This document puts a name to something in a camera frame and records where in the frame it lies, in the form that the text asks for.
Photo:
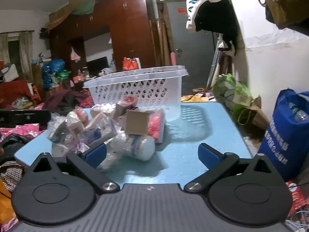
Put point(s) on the small white hanging bag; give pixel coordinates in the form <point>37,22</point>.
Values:
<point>75,55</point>

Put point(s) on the pink printed blanket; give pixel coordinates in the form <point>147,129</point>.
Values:
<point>21,133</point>

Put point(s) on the red blanket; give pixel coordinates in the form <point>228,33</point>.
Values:
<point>14,89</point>

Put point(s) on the brown paper bag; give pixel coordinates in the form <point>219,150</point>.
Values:
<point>256,114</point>

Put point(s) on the red and white plastic bag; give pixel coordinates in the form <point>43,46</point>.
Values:
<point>130,64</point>

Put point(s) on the white plastic basket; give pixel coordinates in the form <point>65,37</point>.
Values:
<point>144,87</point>

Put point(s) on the green plastic bag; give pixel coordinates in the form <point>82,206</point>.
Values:
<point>229,89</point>

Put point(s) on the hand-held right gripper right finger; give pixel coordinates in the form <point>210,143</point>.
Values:
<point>208,155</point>

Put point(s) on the olive hanging bag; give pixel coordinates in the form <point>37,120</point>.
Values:
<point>289,2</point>

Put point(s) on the black hanging garment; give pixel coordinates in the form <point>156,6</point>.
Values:
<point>222,19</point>

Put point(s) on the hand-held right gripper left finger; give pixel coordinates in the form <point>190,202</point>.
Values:
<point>96,154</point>

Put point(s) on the clear plastic bag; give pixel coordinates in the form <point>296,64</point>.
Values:
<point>60,128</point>

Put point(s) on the blue shopping bag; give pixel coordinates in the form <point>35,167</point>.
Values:
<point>282,137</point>

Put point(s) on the small brown cardboard box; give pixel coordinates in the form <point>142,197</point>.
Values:
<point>137,123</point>

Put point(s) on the patterned curtain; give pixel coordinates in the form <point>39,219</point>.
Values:
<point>25,53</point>

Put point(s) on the pink packet in clear wrap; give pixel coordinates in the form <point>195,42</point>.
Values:
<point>155,125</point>

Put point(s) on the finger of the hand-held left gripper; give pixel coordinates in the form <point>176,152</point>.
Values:
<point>24,119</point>

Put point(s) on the clear plastic bottle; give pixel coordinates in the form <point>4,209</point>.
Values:
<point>300,114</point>

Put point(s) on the black monitor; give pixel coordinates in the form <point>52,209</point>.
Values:
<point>97,65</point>

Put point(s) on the red floor packet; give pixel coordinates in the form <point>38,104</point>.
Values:
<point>298,195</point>

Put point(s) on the checkered bag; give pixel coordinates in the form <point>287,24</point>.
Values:
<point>13,174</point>

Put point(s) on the brown wooden wardrobe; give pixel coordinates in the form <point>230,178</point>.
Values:
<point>125,29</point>

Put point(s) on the maroon cloth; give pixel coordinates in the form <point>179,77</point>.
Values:
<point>65,99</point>

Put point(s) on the grey door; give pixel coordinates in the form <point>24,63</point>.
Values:
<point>193,48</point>

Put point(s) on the blue plastic bags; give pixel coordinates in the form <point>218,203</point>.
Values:
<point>52,71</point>

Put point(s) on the beige wrapped box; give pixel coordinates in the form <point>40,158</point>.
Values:
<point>100,125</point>

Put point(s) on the pink roll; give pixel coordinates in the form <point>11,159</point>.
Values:
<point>173,58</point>

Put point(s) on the red label box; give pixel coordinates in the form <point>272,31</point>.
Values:
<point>126,102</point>

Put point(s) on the green cloth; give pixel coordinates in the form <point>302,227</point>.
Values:
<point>87,4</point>

